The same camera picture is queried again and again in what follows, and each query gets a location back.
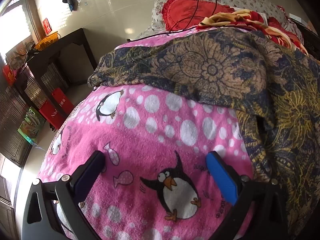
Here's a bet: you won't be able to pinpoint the window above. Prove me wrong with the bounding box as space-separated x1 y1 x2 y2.
0 0 33 63

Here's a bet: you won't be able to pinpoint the dark headboard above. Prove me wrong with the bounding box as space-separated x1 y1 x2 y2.
287 12 320 60

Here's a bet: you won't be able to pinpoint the dark floral patterned garment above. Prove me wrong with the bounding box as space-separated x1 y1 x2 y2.
87 27 320 235

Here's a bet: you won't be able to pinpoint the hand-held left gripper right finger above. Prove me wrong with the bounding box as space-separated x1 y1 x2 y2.
205 151 290 240

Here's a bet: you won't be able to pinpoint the red wall sticker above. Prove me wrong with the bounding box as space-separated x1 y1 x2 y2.
42 18 52 34

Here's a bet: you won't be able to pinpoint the green printed box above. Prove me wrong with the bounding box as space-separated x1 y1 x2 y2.
17 106 47 145

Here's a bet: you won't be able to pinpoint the red ruffled pillow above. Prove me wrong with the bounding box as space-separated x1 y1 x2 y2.
161 0 235 30

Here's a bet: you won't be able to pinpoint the red gift boxes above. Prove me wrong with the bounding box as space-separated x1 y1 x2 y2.
39 100 66 130

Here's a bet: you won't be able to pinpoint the red box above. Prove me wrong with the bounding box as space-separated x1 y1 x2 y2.
2 65 17 85

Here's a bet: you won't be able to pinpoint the pink penguin blanket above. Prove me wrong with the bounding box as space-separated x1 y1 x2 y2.
37 26 255 240

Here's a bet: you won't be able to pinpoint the dark wooden desk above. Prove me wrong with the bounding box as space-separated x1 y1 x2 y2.
21 28 98 110

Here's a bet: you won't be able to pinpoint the red yellow floral blanket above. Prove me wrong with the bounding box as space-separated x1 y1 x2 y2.
196 9 308 53

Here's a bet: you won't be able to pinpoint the orange plastic basket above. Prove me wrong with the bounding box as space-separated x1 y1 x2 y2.
34 31 61 50

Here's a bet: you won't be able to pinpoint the dark wooden cabinet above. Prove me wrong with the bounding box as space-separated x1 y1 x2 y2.
0 80 33 167

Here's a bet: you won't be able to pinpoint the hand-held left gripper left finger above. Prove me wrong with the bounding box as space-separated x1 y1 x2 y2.
22 151 110 240

